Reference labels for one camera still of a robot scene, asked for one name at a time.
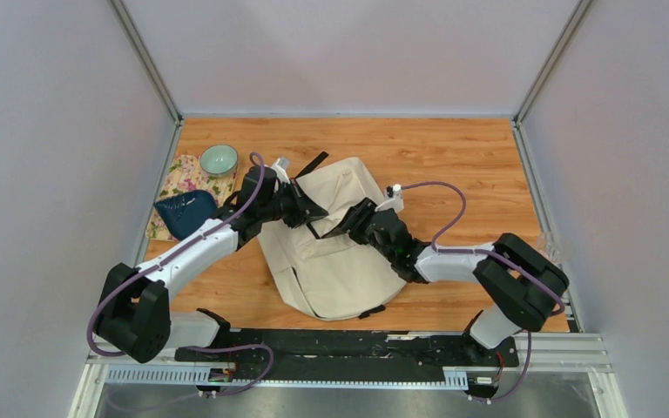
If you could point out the beige canvas backpack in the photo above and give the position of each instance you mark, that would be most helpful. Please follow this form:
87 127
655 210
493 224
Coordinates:
330 278

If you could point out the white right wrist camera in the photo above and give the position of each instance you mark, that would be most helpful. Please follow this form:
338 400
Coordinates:
393 199

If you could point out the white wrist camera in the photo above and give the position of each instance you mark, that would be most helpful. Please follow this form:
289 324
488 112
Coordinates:
279 166
393 199

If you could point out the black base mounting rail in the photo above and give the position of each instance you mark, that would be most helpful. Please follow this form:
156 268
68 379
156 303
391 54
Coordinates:
353 357

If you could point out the clear plastic cup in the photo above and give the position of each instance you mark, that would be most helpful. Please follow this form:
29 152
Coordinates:
553 247

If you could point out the pale green ceramic bowl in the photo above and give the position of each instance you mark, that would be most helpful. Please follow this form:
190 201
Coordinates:
219 161

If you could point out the floral cloth placemat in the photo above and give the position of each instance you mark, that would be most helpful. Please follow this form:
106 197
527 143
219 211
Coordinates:
186 185

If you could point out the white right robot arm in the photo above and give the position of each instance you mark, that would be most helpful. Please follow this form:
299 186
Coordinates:
525 287

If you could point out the dark blue leaf dish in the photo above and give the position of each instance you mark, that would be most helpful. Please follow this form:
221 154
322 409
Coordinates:
185 213

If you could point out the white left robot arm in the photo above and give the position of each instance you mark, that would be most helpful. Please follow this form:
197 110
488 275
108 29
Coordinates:
133 316

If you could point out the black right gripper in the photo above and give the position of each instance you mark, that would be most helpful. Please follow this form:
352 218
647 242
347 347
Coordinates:
357 215

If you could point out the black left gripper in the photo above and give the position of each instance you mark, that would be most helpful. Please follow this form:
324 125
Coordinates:
305 210

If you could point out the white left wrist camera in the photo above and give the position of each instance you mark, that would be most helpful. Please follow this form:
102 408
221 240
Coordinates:
279 166

